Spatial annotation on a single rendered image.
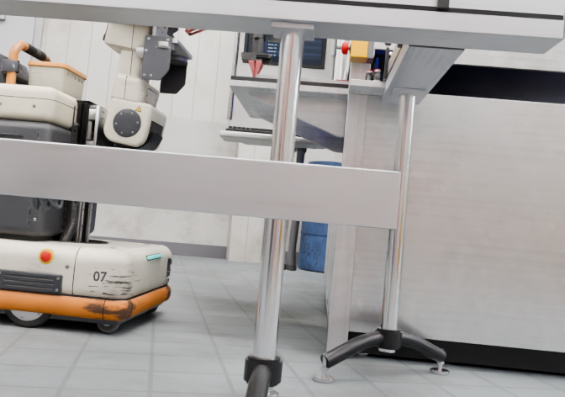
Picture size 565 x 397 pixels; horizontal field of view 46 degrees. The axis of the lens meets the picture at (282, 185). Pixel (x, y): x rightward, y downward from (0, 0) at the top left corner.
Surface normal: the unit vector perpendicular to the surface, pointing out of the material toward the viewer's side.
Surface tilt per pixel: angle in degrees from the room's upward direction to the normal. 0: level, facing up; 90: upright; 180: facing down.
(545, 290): 90
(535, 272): 90
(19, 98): 90
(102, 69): 90
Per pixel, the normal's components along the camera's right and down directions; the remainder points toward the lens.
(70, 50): 0.18, -0.04
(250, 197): -0.06, -0.06
